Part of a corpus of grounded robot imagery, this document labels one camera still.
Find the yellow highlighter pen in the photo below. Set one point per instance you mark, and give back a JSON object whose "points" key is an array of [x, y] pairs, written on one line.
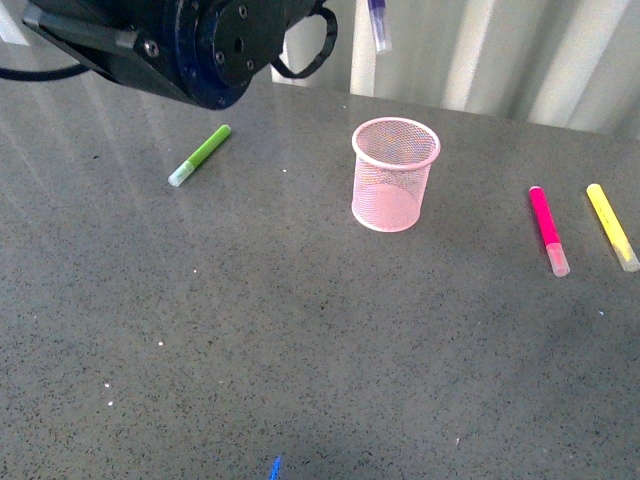
{"points": [[612, 228]]}

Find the pink mesh cup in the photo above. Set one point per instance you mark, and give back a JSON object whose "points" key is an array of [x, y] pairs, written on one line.
{"points": [[393, 158]]}

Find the green highlighter pen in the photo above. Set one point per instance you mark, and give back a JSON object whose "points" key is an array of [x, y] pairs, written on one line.
{"points": [[199, 156]]}

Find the purple highlighter pen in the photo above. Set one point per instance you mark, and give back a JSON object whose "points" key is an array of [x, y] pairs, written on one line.
{"points": [[379, 23]]}

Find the pink highlighter pen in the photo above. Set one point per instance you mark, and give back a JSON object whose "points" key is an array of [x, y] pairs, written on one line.
{"points": [[551, 239]]}

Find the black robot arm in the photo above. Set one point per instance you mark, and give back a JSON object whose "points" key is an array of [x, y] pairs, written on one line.
{"points": [[203, 53]]}

